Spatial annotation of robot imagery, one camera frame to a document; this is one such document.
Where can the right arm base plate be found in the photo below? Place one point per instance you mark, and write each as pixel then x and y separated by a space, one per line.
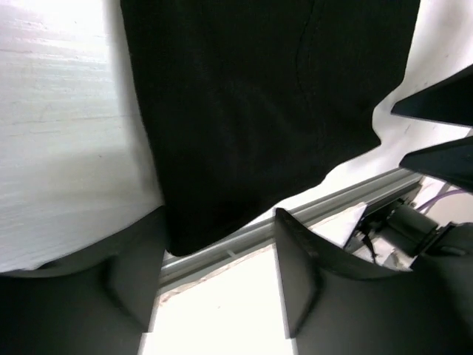
pixel 377 222

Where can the black skirt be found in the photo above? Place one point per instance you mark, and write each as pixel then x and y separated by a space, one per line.
pixel 248 103

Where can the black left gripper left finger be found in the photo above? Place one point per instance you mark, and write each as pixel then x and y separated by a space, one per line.
pixel 98 300

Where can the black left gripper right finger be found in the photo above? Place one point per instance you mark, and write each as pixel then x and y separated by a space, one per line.
pixel 337 303

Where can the aluminium front rail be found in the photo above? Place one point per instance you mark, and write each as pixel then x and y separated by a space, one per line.
pixel 375 192

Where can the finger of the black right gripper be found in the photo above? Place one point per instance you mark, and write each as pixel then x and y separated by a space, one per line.
pixel 450 162
pixel 448 101

